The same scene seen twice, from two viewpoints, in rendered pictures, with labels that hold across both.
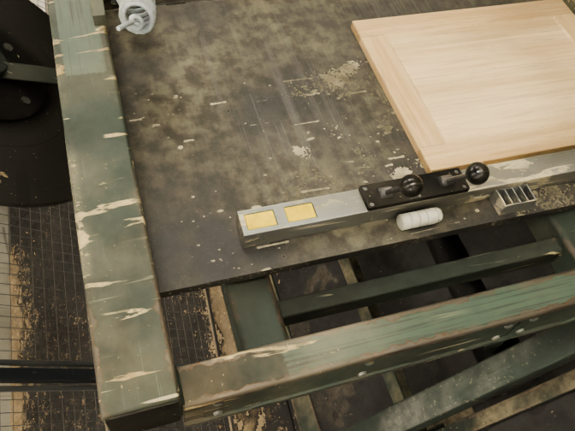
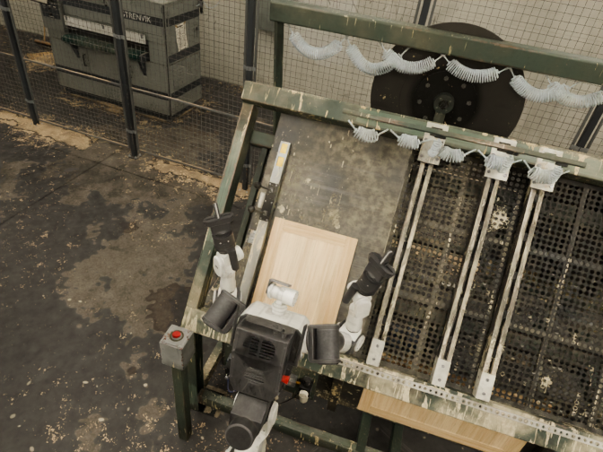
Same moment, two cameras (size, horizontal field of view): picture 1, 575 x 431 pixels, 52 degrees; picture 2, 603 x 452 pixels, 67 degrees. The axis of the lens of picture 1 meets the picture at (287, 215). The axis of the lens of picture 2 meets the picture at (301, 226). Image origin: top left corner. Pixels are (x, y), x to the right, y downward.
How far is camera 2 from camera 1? 1.89 m
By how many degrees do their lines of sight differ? 43
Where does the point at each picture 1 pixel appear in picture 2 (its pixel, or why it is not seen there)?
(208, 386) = (244, 109)
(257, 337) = (258, 135)
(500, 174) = (258, 235)
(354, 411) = not seen: hidden behind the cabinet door
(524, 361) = not seen: hidden behind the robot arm
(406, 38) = (337, 256)
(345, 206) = (275, 176)
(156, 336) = (257, 99)
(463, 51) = (319, 273)
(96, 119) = (336, 110)
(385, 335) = (231, 160)
